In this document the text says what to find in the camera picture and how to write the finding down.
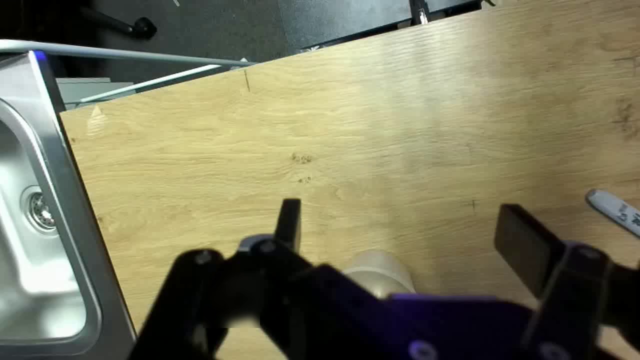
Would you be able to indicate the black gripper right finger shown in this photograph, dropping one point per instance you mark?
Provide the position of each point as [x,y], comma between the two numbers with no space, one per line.
[527,247]

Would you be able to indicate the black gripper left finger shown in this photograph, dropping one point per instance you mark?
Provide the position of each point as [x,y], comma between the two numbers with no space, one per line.
[288,223]

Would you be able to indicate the white marker pen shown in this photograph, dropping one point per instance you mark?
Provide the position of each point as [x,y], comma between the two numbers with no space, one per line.
[616,210]

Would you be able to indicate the clear plastic cup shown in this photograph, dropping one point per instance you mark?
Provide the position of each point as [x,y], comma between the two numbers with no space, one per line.
[380,272]

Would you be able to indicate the stainless steel sink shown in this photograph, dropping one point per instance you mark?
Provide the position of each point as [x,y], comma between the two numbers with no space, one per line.
[59,292]

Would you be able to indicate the metal railing bar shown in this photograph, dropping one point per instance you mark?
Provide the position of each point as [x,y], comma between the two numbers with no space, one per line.
[77,51]

